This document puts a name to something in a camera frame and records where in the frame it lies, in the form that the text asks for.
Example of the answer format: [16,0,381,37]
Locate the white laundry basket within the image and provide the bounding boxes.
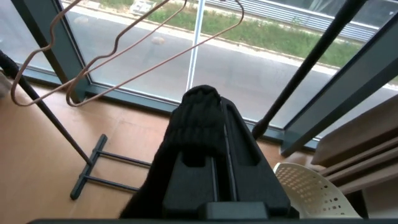
[272,162,361,218]

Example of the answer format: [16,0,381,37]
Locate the black clothes rack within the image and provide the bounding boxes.
[0,0,368,201]

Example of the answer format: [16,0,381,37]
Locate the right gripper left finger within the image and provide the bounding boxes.
[162,152,219,218]

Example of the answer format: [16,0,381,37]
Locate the window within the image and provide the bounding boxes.
[0,0,398,158]

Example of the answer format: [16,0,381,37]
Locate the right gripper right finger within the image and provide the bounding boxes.
[217,96,292,218]

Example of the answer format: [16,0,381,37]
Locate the black shorts with white cord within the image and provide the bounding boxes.
[119,84,228,218]

